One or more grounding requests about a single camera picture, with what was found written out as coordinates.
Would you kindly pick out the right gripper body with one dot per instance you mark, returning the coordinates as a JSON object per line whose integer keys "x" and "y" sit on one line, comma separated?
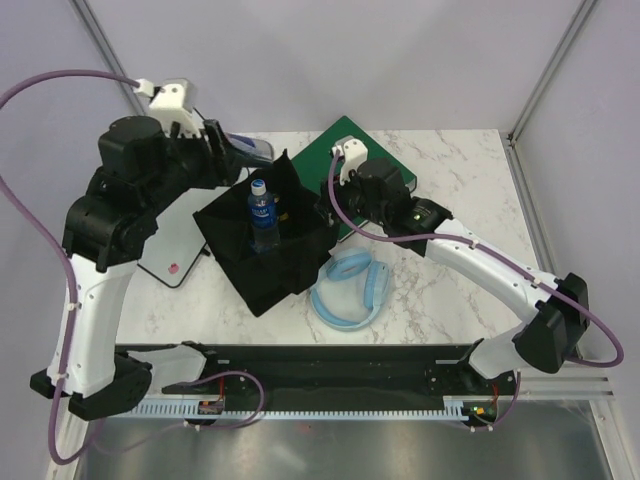
{"x": 349, "y": 197}

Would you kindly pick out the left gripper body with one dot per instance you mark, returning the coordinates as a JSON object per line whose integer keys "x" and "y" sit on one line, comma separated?
{"x": 219, "y": 169}

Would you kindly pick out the black canvas bag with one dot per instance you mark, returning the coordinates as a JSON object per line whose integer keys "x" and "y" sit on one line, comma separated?
{"x": 262, "y": 279}

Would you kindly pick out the water bottle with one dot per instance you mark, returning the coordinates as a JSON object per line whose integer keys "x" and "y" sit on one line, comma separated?
{"x": 259, "y": 152}
{"x": 263, "y": 217}

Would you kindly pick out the green glass bottle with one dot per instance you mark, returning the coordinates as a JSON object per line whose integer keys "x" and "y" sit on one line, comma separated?
{"x": 282, "y": 210}

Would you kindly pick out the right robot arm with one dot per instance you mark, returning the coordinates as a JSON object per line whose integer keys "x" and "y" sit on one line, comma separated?
{"x": 551, "y": 309}

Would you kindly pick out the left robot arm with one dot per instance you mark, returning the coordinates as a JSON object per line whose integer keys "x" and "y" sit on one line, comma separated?
{"x": 145, "y": 169}

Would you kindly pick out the light blue headphones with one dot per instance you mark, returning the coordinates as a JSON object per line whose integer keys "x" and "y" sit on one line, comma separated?
{"x": 351, "y": 289}

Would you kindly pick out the white whiteboard red writing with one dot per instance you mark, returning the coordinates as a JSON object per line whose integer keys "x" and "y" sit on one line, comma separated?
{"x": 172, "y": 251}

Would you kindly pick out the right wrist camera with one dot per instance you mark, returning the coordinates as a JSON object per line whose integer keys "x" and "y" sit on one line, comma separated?
{"x": 352, "y": 152}

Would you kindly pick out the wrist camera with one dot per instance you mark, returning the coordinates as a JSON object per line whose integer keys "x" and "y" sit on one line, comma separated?
{"x": 172, "y": 105}
{"x": 352, "y": 152}

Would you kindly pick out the green ring binder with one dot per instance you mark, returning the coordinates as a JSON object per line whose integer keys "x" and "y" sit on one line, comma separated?
{"x": 386, "y": 185}

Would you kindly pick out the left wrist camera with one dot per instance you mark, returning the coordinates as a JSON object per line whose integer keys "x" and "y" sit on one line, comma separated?
{"x": 172, "y": 105}

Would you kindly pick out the left corner frame post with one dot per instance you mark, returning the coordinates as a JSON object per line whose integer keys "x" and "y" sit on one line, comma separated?
{"x": 99, "y": 39}

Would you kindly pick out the corner frame post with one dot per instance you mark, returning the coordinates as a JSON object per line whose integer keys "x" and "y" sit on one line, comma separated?
{"x": 565, "y": 44}
{"x": 99, "y": 39}

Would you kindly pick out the white cable duct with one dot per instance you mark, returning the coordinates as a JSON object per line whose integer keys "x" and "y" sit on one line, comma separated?
{"x": 200, "y": 408}

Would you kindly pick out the right corner frame post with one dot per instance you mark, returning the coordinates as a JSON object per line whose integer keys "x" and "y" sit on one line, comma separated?
{"x": 565, "y": 44}

